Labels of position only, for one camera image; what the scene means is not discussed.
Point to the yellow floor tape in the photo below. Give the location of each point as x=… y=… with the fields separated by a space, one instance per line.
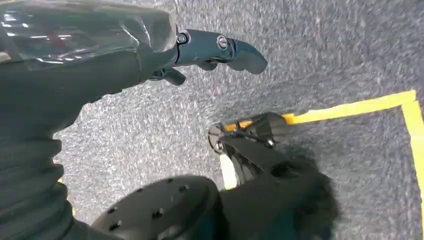
x=228 y=172
x=357 y=107

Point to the ribbed grey left arm sleeve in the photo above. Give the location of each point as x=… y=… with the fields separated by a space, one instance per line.
x=30 y=185

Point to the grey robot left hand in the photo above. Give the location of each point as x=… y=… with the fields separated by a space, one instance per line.
x=66 y=76

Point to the black robot leg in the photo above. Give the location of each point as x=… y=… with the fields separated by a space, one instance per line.
x=281 y=198

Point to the black perforated joint cover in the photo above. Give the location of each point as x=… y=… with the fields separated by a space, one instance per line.
x=159 y=208

